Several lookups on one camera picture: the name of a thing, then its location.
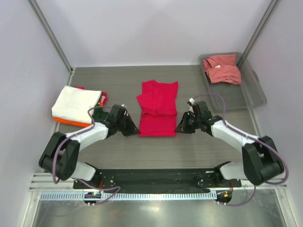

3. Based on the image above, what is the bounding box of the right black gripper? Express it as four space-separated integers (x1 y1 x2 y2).
176 112 202 134

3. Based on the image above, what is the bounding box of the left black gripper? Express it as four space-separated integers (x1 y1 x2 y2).
116 113 141 137

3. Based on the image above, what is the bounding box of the red t-shirt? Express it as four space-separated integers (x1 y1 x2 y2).
137 80 178 137

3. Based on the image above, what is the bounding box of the dark green t-shirt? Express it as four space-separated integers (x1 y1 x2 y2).
92 106 109 122

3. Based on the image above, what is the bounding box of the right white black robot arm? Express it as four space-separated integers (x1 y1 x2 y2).
175 99 285 187

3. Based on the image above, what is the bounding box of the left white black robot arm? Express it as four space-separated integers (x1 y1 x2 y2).
38 105 140 189

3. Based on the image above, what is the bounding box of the grey plastic tray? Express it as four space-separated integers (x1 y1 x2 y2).
198 52 267 111

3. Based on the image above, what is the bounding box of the salmon pink t-shirt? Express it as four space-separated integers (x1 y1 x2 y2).
202 53 241 85

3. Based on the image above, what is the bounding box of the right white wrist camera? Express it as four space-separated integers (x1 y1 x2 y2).
187 98 195 106

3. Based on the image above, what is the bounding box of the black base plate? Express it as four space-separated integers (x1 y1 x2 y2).
86 168 241 194

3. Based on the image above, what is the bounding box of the slotted cable duct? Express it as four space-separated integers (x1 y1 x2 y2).
40 191 217 201

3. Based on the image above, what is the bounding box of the right aluminium corner post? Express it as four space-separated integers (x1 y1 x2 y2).
237 0 280 68

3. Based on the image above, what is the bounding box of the aluminium corner post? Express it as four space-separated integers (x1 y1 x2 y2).
237 0 280 68
27 0 73 74

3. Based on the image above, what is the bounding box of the left aluminium corner post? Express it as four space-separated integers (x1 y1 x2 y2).
27 0 73 74

